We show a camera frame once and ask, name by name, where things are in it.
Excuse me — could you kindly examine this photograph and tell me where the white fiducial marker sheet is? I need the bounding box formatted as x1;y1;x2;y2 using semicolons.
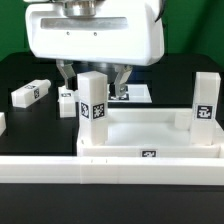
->
108;84;152;103

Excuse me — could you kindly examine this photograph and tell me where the white fence front bar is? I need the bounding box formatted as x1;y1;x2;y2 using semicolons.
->
0;156;224;185

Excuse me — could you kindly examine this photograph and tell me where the white desk tabletop tray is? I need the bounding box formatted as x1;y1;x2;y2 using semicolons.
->
77;108;224;158

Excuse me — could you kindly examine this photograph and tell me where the white fence left bar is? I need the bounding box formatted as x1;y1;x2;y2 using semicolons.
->
0;112;6;136

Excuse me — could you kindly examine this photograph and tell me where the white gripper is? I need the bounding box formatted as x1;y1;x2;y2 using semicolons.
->
25;0;164;97

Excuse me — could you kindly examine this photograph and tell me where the white fence bar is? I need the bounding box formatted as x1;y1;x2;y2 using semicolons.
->
0;112;6;136
0;156;224;185

